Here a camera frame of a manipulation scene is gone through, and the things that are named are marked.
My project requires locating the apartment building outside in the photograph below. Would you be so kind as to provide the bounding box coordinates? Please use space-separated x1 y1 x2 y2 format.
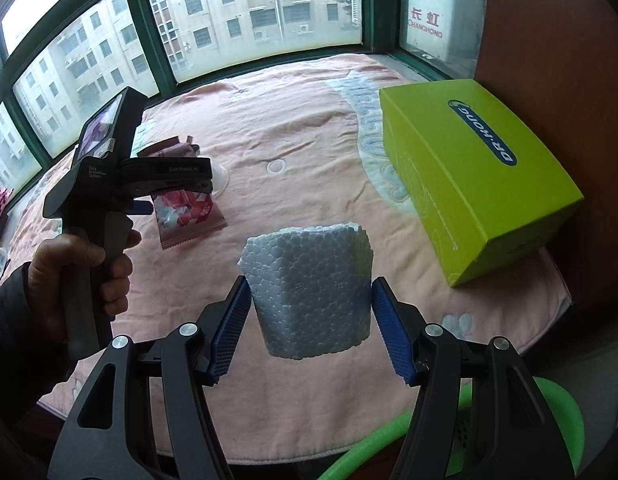
0 0 362 181

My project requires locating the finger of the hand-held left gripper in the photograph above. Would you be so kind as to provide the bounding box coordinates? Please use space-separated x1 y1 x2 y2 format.
125 180 213 216

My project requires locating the person's left forearm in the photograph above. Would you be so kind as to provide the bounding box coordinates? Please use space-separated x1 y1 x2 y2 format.
0 260 97 436

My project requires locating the green cardboard box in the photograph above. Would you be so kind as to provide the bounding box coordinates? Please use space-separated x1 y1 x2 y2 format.
379 79 584 288

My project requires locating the person's left hand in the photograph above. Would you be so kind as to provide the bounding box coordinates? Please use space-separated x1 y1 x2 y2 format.
30 230 142 334

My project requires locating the brown wooden cabinet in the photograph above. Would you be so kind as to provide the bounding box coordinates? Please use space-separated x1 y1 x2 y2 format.
459 0 618 371

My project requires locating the clear plastic cup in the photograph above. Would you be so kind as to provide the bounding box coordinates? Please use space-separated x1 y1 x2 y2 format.
209 160 232 196

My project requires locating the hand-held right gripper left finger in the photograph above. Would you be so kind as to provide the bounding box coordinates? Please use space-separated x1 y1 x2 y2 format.
48 276 253 480

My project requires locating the white foam block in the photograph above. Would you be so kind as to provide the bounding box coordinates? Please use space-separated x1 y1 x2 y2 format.
237 221 375 359

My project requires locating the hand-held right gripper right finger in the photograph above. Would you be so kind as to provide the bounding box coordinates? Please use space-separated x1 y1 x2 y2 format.
371 276 576 480

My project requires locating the red snack packet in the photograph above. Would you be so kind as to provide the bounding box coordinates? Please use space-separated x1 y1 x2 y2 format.
136 135 229 252

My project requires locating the green window frame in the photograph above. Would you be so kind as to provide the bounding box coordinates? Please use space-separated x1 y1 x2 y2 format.
0 0 477 196

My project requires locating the green plastic basket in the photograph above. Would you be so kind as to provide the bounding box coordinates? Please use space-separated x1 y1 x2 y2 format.
316 375 587 480

